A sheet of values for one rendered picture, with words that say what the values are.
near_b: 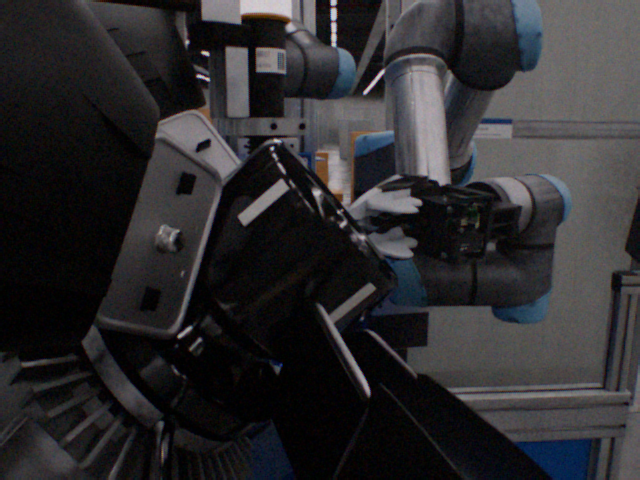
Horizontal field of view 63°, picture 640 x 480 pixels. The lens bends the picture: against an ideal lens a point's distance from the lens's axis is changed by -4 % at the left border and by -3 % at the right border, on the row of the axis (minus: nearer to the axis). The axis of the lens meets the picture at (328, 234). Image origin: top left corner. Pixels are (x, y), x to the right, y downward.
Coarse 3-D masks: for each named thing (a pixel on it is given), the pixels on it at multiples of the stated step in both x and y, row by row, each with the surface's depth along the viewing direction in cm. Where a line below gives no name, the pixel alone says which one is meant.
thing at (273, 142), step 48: (288, 144) 34; (240, 192) 29; (288, 192) 27; (240, 240) 28; (288, 240) 27; (336, 240) 27; (240, 288) 27; (288, 288) 27; (336, 288) 28; (384, 288) 29; (144, 336) 27; (192, 336) 29; (240, 336) 29; (288, 336) 29; (192, 384) 27; (240, 384) 31; (240, 432) 30
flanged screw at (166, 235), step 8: (160, 232) 24; (168, 232) 24; (176, 232) 24; (160, 240) 24; (168, 240) 24; (176, 240) 25; (184, 240) 25; (160, 248) 24; (168, 248) 24; (176, 248) 25
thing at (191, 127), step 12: (168, 120) 36; (180, 120) 36; (192, 120) 37; (204, 120) 37; (168, 132) 36; (180, 132) 36; (192, 132) 36; (204, 132) 37; (216, 132) 37; (192, 144) 36; (216, 144) 37; (204, 156) 36; (216, 156) 36; (228, 156) 37; (216, 168) 36; (228, 168) 36
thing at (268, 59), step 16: (256, 32) 38; (272, 32) 38; (256, 48) 38; (272, 48) 38; (256, 64) 38; (272, 64) 39; (256, 80) 39; (272, 80) 39; (256, 96) 39; (272, 96) 39; (256, 112) 39; (272, 112) 39; (256, 144) 40
